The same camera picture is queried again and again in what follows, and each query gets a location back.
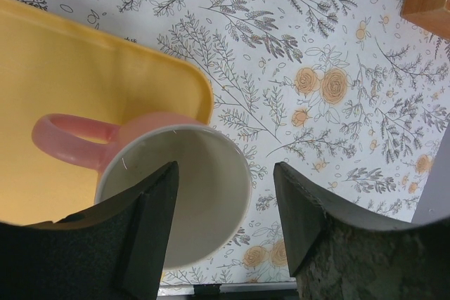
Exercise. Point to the cream mug pink handle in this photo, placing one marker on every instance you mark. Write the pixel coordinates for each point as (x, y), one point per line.
(214, 176)

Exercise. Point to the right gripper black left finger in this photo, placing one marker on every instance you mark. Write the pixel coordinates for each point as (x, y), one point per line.
(113, 250)

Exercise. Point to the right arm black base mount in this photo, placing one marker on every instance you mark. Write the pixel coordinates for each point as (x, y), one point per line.
(207, 289)

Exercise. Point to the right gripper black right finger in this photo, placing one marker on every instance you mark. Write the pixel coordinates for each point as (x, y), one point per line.
(339, 250)

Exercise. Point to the yellow plastic tray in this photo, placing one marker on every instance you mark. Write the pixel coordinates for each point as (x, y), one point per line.
(50, 64)

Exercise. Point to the aluminium front rail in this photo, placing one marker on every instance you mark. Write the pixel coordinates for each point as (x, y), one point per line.
(265, 290)

